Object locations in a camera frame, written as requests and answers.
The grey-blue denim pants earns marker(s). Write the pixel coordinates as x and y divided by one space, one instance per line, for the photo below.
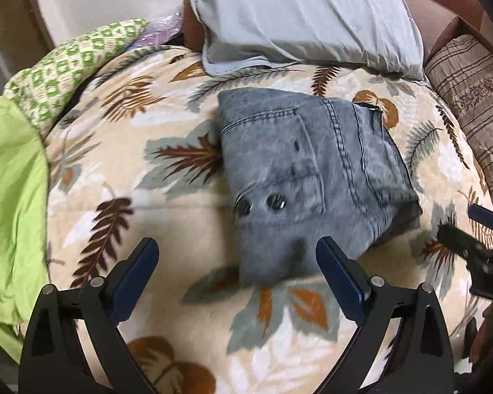
312 164

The brown pillow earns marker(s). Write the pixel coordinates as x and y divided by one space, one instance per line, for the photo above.
193 28

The leaf print fleece blanket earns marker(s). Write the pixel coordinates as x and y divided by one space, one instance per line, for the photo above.
168 221

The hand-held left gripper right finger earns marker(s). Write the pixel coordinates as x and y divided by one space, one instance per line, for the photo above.
345 283

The light grey pillow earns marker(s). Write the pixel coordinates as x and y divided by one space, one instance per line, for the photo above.
304 12

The striped beige cushion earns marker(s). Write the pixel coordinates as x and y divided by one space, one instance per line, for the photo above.
472 86

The purple plastic bag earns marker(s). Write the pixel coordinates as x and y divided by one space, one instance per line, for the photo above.
160 28

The bright green quilt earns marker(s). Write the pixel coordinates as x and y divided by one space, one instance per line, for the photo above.
12 193

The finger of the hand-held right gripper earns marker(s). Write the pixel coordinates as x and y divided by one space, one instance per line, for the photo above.
456 238
482 216

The green and white patterned cloth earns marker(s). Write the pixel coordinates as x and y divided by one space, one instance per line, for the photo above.
65 74

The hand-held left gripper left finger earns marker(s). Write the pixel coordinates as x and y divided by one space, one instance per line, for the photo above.
135 279

